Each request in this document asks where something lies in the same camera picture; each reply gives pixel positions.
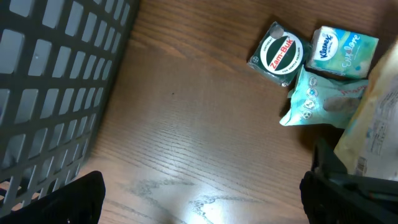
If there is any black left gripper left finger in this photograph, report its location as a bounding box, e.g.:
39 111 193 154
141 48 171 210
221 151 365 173
1 170 106 224

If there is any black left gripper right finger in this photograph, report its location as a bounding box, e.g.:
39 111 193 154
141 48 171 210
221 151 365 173
300 171 397 224

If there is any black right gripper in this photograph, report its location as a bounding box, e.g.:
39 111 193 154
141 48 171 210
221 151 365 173
311 138 397 202

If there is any large beige snack bag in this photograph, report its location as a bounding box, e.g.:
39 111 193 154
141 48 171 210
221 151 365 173
334 42 397 181

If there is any mint green wipes pack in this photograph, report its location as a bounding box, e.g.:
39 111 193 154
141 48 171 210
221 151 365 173
279 67 368 129

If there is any teal white tissue pack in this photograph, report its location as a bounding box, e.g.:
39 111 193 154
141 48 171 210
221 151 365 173
307 26 379 79

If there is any dark green round-label pack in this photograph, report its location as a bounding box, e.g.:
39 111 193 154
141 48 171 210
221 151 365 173
248 22 312 87

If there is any grey plastic shopping basket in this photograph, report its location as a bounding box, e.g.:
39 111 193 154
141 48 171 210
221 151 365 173
1 0 139 216

